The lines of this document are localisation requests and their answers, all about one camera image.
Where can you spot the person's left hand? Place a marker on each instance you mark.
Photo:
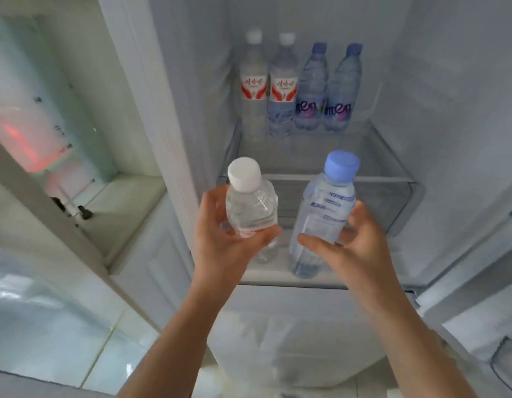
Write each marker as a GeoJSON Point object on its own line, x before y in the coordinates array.
{"type": "Point", "coordinates": [223, 256]}

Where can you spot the person's right hand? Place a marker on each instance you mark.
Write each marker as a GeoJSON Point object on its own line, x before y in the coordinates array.
{"type": "Point", "coordinates": [363, 261]}

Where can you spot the red label water bottle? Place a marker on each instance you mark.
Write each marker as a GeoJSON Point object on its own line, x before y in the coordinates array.
{"type": "Point", "coordinates": [252, 203]}
{"type": "Point", "coordinates": [283, 87]}
{"type": "Point", "coordinates": [254, 87]}

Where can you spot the plain blue cap water bottle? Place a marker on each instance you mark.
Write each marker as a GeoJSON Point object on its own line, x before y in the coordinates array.
{"type": "Point", "coordinates": [326, 203]}

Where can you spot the white refrigerator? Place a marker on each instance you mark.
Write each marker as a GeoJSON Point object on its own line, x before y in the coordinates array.
{"type": "Point", "coordinates": [446, 120]}

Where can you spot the purple cap water bottle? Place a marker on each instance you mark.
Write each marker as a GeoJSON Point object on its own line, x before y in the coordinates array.
{"type": "Point", "coordinates": [312, 87]}
{"type": "Point", "coordinates": [343, 87]}

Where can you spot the person's right forearm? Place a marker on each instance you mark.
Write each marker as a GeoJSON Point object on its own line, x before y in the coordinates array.
{"type": "Point", "coordinates": [413, 348]}

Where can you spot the person's left forearm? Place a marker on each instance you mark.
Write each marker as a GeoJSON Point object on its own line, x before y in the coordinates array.
{"type": "Point", "coordinates": [173, 348]}

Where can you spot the glass refrigerator shelf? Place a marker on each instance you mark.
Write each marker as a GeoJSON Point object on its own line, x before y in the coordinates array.
{"type": "Point", "coordinates": [376, 157]}

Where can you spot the white sliding glass door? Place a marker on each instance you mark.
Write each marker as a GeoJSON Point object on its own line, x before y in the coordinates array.
{"type": "Point", "coordinates": [32, 182]}

